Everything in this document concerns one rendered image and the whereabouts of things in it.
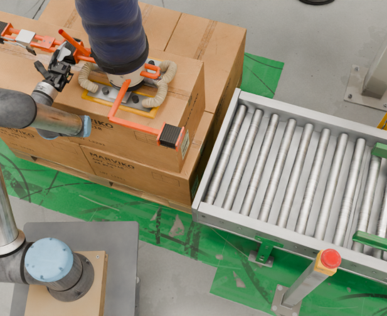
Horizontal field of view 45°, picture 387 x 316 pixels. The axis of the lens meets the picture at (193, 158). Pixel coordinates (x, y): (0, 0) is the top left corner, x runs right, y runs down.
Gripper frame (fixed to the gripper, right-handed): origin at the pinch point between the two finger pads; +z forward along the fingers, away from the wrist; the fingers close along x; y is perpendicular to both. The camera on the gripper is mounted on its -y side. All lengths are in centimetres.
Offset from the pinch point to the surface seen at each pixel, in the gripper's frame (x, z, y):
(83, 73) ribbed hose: -4.4, -6.4, 10.4
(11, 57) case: -13.7, -3.7, -30.5
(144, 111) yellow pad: -10.9, -12.5, 40.2
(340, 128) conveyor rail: -51, 31, 124
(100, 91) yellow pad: -10.5, -9.5, 18.4
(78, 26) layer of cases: -53, 51, -34
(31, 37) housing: 1.6, 0.0, -16.0
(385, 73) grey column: -80, 95, 145
